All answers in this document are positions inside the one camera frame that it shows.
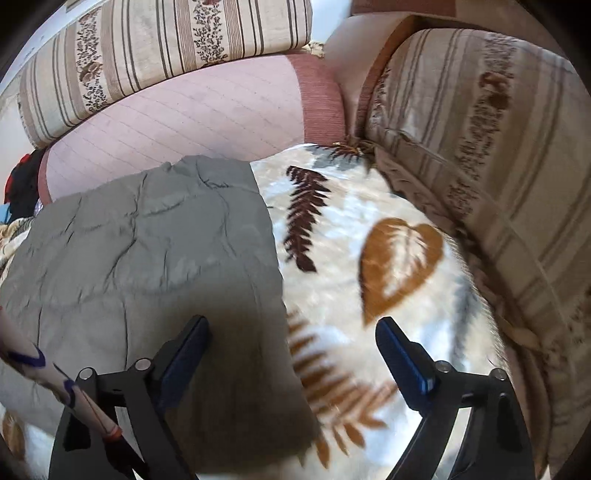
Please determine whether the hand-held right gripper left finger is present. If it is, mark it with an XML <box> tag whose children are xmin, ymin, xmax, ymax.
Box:
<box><xmin>48</xmin><ymin>315</ymin><xmax>212</xmax><ymax>480</ymax></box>

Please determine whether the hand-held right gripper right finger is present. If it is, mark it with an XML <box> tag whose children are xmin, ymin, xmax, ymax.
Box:
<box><xmin>375</xmin><ymin>317</ymin><xmax>536</xmax><ymax>480</ymax></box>

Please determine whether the grey-green quilted hooded jacket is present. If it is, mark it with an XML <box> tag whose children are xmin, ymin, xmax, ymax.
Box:
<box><xmin>0</xmin><ymin>154</ymin><xmax>324</xmax><ymax>476</ymax></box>

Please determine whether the pile of dark clothes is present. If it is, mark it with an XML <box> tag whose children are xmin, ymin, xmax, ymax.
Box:
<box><xmin>4</xmin><ymin>150</ymin><xmax>47</xmax><ymax>220</ymax></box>

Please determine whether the cream leaf-print blanket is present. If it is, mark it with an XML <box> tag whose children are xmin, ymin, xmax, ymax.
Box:
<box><xmin>0</xmin><ymin>143</ymin><xmax>555</xmax><ymax>480</ymax></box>

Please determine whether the pink quilted bolster cushion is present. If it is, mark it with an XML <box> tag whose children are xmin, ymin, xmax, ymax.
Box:
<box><xmin>38</xmin><ymin>53</ymin><xmax>347</xmax><ymax>204</ymax></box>

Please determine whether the striped floral sofa cushion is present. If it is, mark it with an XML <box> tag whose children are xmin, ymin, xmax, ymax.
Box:
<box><xmin>17</xmin><ymin>0</ymin><xmax>315</xmax><ymax>149</ymax></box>
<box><xmin>360</xmin><ymin>28</ymin><xmax>591</xmax><ymax>476</ymax></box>

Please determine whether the pink sofa armrest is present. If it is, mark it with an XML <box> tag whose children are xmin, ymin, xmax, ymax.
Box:
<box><xmin>323</xmin><ymin>11</ymin><xmax>416</xmax><ymax>134</ymax></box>

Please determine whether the white cord with blue marks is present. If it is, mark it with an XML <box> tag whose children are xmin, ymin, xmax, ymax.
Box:
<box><xmin>0</xmin><ymin>307</ymin><xmax>123</xmax><ymax>444</ymax></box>

